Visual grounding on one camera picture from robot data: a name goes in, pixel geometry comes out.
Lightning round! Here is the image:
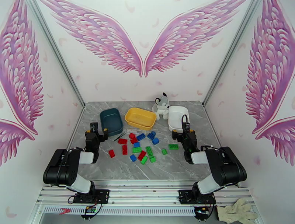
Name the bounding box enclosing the dark teal plastic container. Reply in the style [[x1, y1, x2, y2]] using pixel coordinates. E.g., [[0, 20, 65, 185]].
[[99, 108, 124, 136]]

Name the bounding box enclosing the white plastic container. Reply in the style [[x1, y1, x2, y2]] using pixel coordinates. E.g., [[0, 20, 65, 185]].
[[168, 105, 190, 134]]

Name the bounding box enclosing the grey white plush husky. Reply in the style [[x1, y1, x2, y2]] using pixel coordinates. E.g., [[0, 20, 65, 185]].
[[152, 92, 171, 120]]

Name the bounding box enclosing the yellow plastic container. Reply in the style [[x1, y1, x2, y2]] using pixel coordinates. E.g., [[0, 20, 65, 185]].
[[124, 107, 157, 129]]

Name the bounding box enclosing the white work glove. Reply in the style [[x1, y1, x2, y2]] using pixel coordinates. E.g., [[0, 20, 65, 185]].
[[216, 198, 258, 224]]

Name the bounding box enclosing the aluminum table side rail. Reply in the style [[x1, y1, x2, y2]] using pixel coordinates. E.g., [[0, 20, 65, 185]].
[[202, 106, 221, 147], [67, 106, 86, 150]]

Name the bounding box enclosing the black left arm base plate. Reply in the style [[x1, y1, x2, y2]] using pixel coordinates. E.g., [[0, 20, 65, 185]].
[[73, 189, 110, 204]]

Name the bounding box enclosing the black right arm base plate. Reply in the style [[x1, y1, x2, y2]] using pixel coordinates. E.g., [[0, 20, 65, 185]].
[[178, 189, 216, 205]]

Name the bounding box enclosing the aluminum base rail frame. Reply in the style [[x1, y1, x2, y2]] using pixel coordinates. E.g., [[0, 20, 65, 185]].
[[35, 179, 256, 208]]

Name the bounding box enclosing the white slotted cable duct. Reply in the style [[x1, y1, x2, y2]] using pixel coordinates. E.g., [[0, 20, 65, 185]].
[[43, 206, 197, 216]]

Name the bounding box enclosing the aluminum frame post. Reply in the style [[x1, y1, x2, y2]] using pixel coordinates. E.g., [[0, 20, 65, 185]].
[[202, 0, 264, 108], [25, 0, 86, 108]]

